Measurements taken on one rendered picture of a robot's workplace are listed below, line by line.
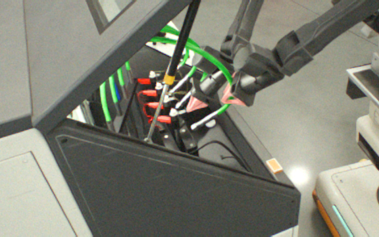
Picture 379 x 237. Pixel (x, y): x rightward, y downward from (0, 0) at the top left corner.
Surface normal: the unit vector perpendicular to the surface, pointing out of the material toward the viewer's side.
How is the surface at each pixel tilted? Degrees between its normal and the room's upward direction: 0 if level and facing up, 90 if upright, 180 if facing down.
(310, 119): 0
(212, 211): 90
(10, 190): 90
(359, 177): 0
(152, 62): 90
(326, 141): 0
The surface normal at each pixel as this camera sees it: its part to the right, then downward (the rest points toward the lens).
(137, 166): 0.34, 0.58
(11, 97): -0.12, -0.75
